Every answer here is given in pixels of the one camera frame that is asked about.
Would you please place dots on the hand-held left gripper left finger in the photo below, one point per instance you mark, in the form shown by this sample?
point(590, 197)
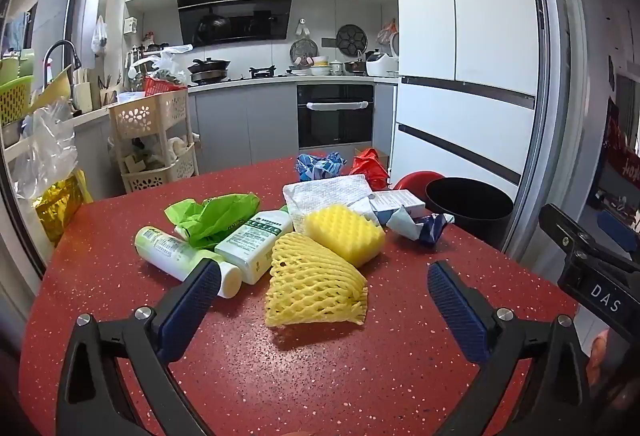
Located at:
point(192, 301)

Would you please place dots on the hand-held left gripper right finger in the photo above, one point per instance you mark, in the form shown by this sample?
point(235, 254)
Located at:
point(457, 311)

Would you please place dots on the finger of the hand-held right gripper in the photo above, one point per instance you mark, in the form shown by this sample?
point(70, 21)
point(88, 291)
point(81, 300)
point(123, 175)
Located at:
point(565, 226)
point(617, 228)

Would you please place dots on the white squeeze tube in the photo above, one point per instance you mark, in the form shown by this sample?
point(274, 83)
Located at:
point(170, 251)

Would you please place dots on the white bottle with green label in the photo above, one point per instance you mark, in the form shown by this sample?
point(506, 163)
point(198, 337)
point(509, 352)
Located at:
point(250, 241)

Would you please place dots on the green plastic bag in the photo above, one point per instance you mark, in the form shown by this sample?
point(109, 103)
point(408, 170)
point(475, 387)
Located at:
point(215, 216)

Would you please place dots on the white and blue paper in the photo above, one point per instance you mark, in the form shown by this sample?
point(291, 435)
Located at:
point(420, 228)

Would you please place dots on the black bin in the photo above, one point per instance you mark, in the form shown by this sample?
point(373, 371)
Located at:
point(470, 211)

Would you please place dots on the yellow foam fruit net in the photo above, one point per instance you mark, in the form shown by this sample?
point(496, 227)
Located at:
point(310, 286)

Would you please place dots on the small white box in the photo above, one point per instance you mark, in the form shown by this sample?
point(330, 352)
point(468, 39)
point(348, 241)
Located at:
point(397, 203)

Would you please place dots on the yellow sponge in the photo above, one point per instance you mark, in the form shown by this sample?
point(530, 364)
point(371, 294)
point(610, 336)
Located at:
point(345, 231)

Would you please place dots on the red bag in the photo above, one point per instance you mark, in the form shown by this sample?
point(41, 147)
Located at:
point(367, 168)

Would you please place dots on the white paper towel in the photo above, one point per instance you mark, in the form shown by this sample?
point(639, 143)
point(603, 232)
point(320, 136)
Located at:
point(325, 191)

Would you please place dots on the blue and white wrapper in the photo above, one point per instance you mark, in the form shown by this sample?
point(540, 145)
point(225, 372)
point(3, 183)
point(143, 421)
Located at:
point(312, 165)

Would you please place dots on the red banner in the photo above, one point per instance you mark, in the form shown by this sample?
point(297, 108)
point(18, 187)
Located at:
point(622, 155)

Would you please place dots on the red stool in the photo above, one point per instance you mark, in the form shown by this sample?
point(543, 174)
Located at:
point(417, 178)

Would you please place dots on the yellow plastic bag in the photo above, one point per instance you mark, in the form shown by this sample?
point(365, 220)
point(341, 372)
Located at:
point(85, 188)

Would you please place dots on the gold foil bag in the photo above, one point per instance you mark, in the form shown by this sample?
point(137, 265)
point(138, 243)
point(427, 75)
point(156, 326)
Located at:
point(60, 211)

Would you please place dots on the grey base cabinets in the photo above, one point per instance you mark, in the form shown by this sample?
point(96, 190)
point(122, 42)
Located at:
point(240, 125)

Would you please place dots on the beige storage trolley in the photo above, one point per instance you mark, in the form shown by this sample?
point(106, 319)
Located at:
point(145, 115)

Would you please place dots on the clear plastic bag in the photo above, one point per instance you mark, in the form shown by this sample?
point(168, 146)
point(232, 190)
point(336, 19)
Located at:
point(45, 145)

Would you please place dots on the red basket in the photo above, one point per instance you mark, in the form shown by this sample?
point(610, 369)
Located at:
point(162, 86)

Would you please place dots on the white refrigerator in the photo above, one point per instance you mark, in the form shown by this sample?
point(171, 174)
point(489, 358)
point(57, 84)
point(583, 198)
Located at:
point(490, 15)

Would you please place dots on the black built-in oven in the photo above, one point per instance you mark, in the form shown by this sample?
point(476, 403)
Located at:
point(335, 115)

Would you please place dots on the black wok with lid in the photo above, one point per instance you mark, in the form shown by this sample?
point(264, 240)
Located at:
point(209, 68)

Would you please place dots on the white utensil holder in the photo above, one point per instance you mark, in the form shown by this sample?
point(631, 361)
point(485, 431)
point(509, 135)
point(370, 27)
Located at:
point(83, 93)

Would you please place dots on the gas stove burner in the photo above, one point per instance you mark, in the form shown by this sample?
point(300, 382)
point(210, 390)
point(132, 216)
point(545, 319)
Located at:
point(262, 71)

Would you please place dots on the white boxy cooker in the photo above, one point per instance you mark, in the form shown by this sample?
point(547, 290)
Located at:
point(380, 64)

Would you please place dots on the round white rice cooker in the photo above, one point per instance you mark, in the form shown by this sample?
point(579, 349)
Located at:
point(394, 43)

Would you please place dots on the yellow board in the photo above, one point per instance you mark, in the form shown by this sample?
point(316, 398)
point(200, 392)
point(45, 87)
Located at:
point(52, 90)

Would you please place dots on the dark cooking pot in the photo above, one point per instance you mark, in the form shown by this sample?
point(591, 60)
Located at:
point(355, 66)

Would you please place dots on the yellow basket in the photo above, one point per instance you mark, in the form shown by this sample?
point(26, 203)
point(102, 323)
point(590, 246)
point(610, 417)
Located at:
point(12, 103)

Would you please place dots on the stack of bowls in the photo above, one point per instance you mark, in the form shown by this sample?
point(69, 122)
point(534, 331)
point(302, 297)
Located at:
point(320, 64)

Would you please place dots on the grey round rack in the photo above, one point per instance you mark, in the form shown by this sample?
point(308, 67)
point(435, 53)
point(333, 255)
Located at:
point(302, 49)

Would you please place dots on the hanging white plastic bag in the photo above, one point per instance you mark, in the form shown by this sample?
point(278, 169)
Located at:
point(99, 38)

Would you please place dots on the dark round rack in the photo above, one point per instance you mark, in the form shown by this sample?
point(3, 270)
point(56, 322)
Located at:
point(351, 39)

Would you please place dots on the kitchen faucet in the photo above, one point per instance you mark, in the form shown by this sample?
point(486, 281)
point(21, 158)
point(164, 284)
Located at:
point(62, 45)

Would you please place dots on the black range hood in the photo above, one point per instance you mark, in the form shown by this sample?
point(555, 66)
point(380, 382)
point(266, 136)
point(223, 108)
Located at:
point(235, 15)

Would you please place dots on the wall socket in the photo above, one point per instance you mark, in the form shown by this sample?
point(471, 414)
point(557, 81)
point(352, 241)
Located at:
point(130, 24)

